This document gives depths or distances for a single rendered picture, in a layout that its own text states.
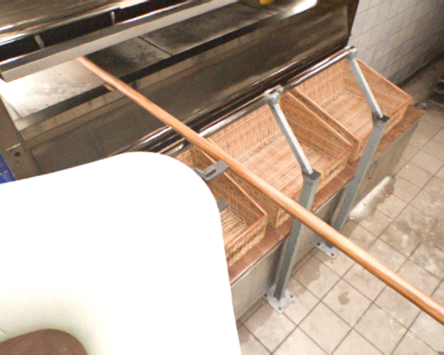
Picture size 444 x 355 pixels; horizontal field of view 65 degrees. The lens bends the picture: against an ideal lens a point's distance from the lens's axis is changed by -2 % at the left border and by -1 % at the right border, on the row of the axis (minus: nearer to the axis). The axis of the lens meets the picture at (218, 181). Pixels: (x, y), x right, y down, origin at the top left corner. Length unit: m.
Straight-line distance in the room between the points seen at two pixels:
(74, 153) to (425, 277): 1.95
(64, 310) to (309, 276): 1.92
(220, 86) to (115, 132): 0.51
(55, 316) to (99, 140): 1.08
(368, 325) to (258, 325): 0.57
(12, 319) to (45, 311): 0.02
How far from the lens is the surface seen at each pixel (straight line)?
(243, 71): 1.66
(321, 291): 2.09
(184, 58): 1.39
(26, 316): 0.26
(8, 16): 1.04
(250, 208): 1.43
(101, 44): 1.00
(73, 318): 0.26
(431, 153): 3.18
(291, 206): 0.80
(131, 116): 1.34
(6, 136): 1.17
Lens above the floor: 1.81
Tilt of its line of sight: 47 degrees down
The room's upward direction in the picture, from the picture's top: straight up
